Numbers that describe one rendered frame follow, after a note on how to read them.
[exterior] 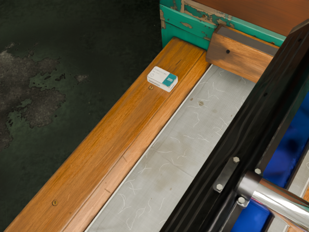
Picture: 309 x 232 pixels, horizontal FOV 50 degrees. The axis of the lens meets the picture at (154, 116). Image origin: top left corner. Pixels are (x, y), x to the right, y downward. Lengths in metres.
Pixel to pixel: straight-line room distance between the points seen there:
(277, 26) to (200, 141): 0.27
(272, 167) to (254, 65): 0.43
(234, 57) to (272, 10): 0.12
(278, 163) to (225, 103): 0.45
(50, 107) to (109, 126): 1.07
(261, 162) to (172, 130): 0.44
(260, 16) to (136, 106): 0.31
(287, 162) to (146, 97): 0.46
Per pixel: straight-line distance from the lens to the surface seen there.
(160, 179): 0.67
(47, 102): 1.79
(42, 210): 0.68
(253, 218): 0.30
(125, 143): 0.68
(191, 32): 0.82
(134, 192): 0.67
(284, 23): 0.70
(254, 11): 0.71
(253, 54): 0.71
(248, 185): 0.27
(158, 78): 0.74
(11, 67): 2.03
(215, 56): 0.74
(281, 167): 0.33
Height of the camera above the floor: 1.37
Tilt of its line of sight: 58 degrees down
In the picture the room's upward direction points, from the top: 8 degrees counter-clockwise
